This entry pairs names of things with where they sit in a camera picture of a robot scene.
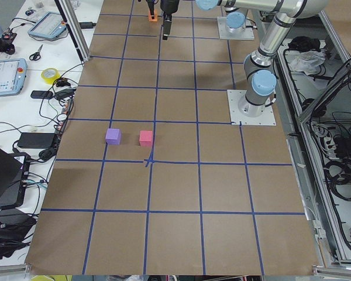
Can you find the black phone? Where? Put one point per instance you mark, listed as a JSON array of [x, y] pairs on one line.
[[41, 94]]

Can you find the near teach pendant tablet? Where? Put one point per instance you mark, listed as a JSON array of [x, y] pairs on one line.
[[12, 76]]

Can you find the aluminium frame post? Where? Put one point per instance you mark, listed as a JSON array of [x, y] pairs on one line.
[[70, 19]]

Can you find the orange foam cube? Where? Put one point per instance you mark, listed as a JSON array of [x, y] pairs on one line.
[[153, 17]]

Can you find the pink foam cube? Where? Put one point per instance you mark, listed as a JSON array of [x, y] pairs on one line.
[[146, 138]]

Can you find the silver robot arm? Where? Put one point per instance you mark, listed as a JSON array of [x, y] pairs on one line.
[[235, 25], [261, 81]]

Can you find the yellow tape roll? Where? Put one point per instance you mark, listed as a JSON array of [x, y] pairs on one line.
[[50, 75]]

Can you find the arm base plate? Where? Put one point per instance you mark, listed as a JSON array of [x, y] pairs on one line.
[[227, 33], [244, 113]]

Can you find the black power adapter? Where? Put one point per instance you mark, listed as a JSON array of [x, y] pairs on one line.
[[33, 140]]

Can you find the white crumpled cloth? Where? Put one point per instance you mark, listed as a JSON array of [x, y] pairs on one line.
[[307, 62]]

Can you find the teach pendant tablet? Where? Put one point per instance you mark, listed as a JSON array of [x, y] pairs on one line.
[[49, 27], [12, 76]]

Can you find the purple foam cube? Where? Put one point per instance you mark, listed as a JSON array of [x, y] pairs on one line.
[[113, 136]]

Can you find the black laptop computer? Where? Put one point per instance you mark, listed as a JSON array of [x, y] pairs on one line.
[[14, 168]]

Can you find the far teach pendant tablet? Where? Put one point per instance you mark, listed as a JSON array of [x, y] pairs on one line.
[[49, 27]]

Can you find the black handled scissors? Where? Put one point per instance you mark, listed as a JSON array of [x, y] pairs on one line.
[[36, 55]]

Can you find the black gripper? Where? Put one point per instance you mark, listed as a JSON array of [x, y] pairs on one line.
[[168, 6]]

